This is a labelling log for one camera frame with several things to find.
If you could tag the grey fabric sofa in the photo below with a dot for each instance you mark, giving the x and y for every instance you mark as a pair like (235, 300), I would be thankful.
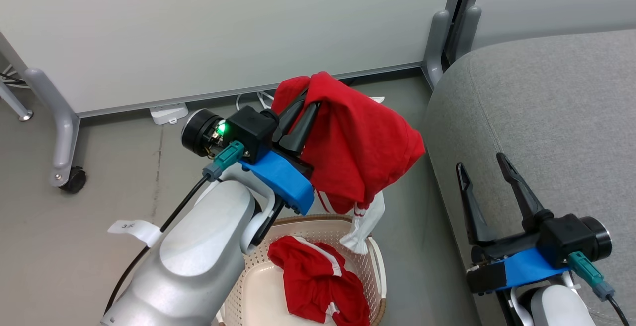
(546, 117)

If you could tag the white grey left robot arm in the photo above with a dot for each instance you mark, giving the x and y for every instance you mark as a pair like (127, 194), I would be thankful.
(198, 256)

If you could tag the red garment with white stripes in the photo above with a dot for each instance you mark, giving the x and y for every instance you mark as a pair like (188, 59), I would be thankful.
(313, 276)

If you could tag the short grey partition foot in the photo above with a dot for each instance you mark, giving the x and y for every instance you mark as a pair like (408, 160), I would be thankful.
(436, 42)
(469, 28)

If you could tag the long grey partition foot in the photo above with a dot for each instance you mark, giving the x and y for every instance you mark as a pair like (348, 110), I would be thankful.
(62, 122)

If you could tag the grey metal table leg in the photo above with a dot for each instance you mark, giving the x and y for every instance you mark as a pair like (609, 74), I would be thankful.
(12, 100)

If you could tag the narrow white partition panel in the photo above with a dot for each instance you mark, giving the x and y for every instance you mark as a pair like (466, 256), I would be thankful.
(556, 3)

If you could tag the wide white partition panel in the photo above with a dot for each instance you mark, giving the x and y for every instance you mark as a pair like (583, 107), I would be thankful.
(223, 28)

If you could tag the cream perforated laundry basket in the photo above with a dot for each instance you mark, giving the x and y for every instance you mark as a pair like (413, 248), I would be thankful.
(258, 291)

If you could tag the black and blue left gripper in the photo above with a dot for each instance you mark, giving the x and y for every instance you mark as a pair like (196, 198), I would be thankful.
(256, 129)

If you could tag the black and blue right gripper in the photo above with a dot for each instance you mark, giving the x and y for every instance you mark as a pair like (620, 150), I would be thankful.
(561, 239)

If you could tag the black caster wheel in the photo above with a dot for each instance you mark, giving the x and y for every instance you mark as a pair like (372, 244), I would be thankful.
(74, 181)

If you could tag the red garment with white sleeve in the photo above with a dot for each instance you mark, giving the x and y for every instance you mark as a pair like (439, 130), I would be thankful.
(357, 137)

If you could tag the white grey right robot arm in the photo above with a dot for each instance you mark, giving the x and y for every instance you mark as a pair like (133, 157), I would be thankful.
(556, 308)

